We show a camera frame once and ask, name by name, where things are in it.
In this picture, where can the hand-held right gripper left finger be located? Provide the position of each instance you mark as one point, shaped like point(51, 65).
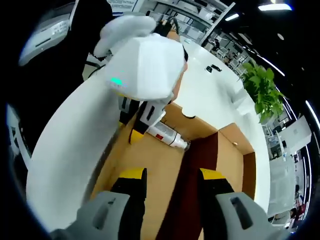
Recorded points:
point(130, 190)

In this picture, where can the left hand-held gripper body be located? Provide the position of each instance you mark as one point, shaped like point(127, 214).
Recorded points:
point(150, 65)

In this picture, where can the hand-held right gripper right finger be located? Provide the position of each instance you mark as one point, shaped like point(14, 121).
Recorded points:
point(215, 192)

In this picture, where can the white tube red label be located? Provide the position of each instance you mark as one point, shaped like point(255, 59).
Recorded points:
point(165, 133)

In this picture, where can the brown cardboard shoe box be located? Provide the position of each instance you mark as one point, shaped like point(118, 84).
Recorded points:
point(155, 175)

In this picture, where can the small black device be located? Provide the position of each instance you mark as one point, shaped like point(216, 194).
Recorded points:
point(212, 68)

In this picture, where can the grey storage shelf unit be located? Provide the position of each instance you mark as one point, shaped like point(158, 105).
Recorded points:
point(200, 15)

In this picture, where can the white frosted partition panel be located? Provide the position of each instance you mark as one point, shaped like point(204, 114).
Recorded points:
point(296, 132)

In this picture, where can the white printer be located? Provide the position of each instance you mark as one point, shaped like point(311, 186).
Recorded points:
point(45, 37)

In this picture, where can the green potted plant white pot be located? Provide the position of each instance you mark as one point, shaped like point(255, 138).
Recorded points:
point(262, 85)

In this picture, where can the blue white wall poster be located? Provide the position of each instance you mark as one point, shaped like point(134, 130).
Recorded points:
point(125, 5)

